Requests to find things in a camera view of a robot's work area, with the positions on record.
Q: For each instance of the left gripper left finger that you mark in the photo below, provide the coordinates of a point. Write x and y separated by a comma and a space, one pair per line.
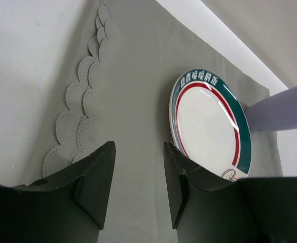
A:
67, 206

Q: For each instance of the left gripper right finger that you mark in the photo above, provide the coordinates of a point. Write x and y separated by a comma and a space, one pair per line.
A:
207, 208

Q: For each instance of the white plate green red rim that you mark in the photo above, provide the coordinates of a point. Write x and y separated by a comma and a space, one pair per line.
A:
208, 124

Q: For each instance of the grey cloth placemat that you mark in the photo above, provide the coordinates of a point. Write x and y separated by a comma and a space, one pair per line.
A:
115, 86

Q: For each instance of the purple plastic cup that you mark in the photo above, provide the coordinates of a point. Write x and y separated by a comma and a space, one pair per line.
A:
275, 113

